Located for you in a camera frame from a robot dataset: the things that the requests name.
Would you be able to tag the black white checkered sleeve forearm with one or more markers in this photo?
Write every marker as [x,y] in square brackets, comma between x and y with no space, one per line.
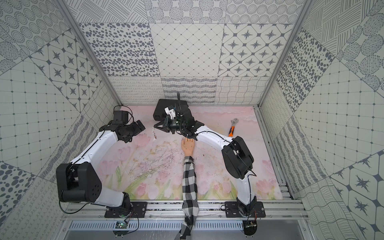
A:
[190,205]

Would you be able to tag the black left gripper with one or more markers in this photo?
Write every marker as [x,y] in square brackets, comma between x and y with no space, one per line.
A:
[139,126]

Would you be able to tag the orange handle adjustable wrench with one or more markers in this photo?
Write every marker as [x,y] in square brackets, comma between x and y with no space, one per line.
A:
[233,124]

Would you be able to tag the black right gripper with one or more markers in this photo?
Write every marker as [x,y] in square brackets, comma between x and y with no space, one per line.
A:
[166,129]

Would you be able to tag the black plastic tool case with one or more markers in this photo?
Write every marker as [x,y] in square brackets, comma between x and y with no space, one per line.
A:
[160,112]

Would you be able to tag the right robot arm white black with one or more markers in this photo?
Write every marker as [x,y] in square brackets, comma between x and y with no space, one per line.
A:
[237,158]

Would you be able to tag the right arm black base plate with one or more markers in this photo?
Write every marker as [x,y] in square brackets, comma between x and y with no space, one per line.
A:
[244,209]

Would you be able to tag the aluminium frame rail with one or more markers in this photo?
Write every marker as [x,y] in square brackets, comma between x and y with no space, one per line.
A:
[178,210]

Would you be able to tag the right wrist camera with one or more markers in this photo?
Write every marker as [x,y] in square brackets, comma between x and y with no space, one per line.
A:
[170,111]

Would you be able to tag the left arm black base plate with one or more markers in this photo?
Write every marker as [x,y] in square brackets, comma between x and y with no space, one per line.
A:
[137,208]

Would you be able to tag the pink floral table mat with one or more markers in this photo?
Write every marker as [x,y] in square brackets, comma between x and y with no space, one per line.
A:
[149,169]

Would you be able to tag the white strap rose-gold watch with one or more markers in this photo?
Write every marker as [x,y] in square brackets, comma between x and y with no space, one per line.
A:
[153,131]

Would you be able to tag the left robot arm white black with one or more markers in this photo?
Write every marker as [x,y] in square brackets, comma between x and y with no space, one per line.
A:
[78,180]

